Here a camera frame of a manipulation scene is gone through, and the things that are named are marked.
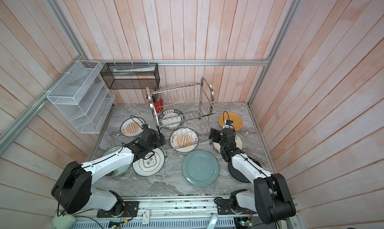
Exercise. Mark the bundle of pens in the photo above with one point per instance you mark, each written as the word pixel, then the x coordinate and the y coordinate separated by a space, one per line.
pixel 157 97

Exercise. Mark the light blue flower plate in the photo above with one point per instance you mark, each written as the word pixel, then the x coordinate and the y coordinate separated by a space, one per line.
pixel 119 172

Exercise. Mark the cream floral plate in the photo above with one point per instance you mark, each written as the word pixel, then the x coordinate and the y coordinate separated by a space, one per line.
pixel 238 141

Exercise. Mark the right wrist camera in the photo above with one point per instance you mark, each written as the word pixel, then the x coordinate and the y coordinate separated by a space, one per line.
pixel 229 123

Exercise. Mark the orange sunburst plate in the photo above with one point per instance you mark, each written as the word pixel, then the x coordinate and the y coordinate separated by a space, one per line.
pixel 132 127
pixel 184 140

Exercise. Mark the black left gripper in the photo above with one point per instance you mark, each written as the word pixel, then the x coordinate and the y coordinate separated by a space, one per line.
pixel 158 143

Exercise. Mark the green rim lettered plate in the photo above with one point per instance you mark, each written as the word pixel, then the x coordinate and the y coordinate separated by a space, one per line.
pixel 171 119

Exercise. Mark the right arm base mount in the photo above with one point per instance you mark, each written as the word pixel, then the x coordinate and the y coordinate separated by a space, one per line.
pixel 228 206

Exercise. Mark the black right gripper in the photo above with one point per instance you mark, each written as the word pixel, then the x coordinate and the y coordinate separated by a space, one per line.
pixel 214 131

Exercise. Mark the white green clover plate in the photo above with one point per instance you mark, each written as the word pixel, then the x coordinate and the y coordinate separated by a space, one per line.
pixel 150 164

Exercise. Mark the black mesh wall basket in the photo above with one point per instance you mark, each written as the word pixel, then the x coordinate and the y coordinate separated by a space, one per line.
pixel 131 76

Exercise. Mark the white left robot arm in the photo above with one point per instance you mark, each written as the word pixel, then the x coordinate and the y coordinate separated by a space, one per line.
pixel 73 190

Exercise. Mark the white wire mesh shelf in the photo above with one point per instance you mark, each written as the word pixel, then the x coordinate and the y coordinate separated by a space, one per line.
pixel 84 102

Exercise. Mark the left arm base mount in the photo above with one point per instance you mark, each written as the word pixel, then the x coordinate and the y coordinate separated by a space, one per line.
pixel 121 209

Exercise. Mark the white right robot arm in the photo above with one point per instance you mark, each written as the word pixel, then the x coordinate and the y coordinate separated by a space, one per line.
pixel 270 198

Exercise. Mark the black round plate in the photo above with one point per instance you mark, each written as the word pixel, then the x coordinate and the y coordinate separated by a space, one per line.
pixel 239 176

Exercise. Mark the yellow woven coaster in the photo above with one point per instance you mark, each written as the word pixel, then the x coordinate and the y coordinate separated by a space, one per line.
pixel 237 120

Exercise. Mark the stainless steel dish rack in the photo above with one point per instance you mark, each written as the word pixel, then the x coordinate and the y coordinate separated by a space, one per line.
pixel 196 101

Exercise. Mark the red pen holder cup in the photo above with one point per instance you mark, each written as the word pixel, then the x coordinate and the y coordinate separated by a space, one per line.
pixel 159 106

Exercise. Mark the aluminium front rail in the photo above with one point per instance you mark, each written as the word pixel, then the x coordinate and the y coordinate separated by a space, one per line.
pixel 171 212

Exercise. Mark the large teal plate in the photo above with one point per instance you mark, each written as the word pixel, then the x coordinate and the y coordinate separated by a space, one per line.
pixel 200 168

